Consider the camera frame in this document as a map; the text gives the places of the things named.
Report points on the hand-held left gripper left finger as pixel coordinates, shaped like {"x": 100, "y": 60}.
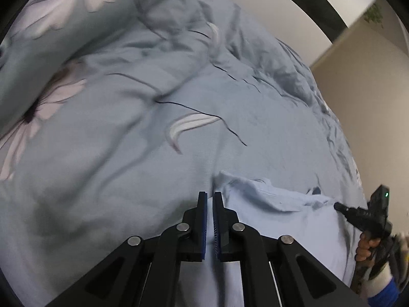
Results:
{"x": 202, "y": 227}

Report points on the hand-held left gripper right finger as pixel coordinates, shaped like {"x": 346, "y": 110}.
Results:
{"x": 216, "y": 227}

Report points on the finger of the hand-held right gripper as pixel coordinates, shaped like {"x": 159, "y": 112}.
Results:
{"x": 343, "y": 208}

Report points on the light blue shirt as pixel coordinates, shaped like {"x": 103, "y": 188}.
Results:
{"x": 287, "y": 233}

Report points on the person's right hand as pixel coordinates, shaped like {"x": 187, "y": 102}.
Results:
{"x": 366, "y": 248}

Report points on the blue floral duvet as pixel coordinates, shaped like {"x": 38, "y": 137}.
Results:
{"x": 111, "y": 128}

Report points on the green plant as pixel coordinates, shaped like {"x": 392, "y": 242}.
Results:
{"x": 374, "y": 14}

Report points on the black frame bar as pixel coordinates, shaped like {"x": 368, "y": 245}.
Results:
{"x": 319, "y": 9}

